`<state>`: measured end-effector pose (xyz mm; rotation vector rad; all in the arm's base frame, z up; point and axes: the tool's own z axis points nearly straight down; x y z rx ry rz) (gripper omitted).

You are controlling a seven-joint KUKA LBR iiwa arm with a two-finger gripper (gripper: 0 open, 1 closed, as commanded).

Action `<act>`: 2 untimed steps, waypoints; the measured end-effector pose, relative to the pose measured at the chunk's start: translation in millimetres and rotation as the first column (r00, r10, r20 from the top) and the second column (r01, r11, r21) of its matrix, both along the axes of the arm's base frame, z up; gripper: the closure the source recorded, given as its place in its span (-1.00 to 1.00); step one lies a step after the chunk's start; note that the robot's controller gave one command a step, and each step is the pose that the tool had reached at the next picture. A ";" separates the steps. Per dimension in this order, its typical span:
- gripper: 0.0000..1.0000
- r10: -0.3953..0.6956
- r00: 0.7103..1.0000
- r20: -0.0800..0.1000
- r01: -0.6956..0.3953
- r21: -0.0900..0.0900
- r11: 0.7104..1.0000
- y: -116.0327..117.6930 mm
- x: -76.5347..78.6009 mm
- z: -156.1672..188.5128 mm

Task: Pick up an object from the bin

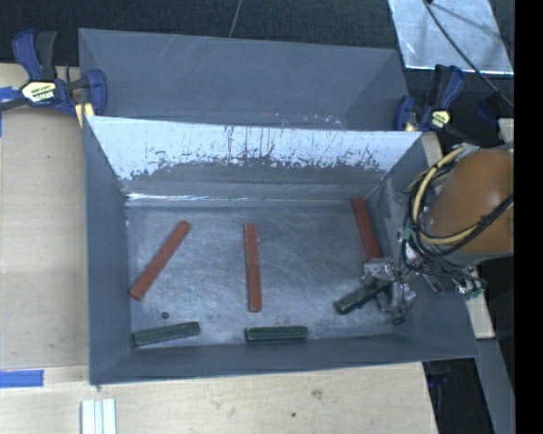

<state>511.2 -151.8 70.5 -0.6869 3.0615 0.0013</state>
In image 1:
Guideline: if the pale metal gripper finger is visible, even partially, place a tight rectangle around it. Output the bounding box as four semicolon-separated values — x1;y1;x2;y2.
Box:
379;282;417;326
361;259;397;294

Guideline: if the dark green block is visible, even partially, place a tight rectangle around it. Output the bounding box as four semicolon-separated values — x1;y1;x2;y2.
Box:
243;325;310;344
130;320;202;348
333;281;393;316

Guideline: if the red-brown flat block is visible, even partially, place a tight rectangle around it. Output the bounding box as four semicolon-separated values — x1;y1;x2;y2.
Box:
129;220;193;302
243;222;264;314
350;195;382;261

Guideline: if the grey metal bin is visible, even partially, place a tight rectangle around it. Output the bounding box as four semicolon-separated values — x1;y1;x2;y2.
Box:
76;27;481;386

